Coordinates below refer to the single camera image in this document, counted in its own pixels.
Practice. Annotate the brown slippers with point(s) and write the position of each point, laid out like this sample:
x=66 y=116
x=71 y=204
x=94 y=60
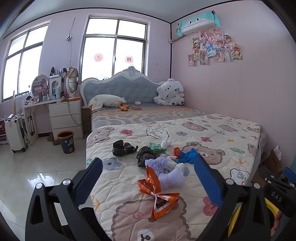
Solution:
x=52 y=140

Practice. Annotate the red paper window cutout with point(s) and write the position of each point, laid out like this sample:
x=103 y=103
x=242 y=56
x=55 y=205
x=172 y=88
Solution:
x=128 y=59
x=98 y=57

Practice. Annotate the white goose plush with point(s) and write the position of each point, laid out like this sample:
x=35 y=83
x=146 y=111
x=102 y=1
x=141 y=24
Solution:
x=106 y=100

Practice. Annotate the white drawer cabinet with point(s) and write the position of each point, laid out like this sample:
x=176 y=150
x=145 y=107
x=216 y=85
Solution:
x=66 y=120

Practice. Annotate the white plush dog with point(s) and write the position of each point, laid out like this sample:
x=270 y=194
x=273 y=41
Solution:
x=168 y=92

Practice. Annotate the bed with blue tufted headboard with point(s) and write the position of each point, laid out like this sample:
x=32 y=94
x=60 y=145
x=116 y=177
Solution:
x=120 y=88

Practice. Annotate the person's right hand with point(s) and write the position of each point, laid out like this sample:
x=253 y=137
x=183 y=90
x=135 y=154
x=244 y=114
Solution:
x=277 y=222

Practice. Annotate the large window with grey frame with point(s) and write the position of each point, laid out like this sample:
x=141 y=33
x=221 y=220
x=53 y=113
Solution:
x=129 y=58

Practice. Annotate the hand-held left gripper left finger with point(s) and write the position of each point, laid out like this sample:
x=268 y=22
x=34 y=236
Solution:
x=89 y=178

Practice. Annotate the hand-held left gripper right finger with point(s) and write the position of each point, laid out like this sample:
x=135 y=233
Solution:
x=208 y=178

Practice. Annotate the small brown plush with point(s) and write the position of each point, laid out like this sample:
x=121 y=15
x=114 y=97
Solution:
x=137 y=107

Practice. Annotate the row of cosmetic bottles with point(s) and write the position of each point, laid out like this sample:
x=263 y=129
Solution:
x=39 y=96

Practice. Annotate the green packet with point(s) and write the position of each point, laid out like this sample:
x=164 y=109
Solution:
x=159 y=150

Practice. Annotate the dark cloth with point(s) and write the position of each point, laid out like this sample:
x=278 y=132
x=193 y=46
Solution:
x=144 y=154

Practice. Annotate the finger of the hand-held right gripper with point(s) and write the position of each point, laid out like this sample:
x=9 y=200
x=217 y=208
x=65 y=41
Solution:
x=290 y=174

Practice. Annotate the cluster of anime wall posters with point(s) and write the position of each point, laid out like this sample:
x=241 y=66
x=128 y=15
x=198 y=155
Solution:
x=212 y=46

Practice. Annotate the blue rubber glove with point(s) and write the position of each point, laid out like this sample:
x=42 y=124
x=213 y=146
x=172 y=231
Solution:
x=188 y=156

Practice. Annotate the blue water bottle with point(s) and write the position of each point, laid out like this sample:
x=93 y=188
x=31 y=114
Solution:
x=57 y=92

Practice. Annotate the white vanity desk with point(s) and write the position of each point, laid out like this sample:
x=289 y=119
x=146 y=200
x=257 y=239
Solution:
x=32 y=122

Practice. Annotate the side window with grey frame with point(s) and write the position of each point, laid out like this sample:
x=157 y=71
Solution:
x=20 y=69

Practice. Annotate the orange snack wrapper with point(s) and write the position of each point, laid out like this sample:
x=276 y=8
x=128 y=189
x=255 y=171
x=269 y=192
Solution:
x=161 y=204

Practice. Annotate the white desktop organizer cabinet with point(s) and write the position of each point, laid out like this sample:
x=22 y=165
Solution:
x=53 y=81

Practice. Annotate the air conditioner with teal cover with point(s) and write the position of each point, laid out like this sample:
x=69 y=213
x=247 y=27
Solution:
x=198 y=23

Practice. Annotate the white desk fan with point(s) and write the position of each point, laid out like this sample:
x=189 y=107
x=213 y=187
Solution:
x=72 y=81

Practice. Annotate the yellow rimmed black trash bin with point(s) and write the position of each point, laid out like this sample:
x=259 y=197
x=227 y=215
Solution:
x=272 y=205

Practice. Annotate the dark blue wastebasket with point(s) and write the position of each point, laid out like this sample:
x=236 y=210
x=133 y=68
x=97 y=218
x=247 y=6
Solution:
x=66 y=143

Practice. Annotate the round vanity mirror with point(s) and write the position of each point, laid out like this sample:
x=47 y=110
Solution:
x=39 y=84

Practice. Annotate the white cloth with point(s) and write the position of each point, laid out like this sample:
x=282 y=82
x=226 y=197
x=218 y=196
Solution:
x=179 y=168

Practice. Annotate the white suitcase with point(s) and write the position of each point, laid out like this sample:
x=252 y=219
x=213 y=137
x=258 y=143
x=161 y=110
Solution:
x=15 y=134

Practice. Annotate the brown cardboard box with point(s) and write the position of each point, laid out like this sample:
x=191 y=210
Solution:
x=271 y=162

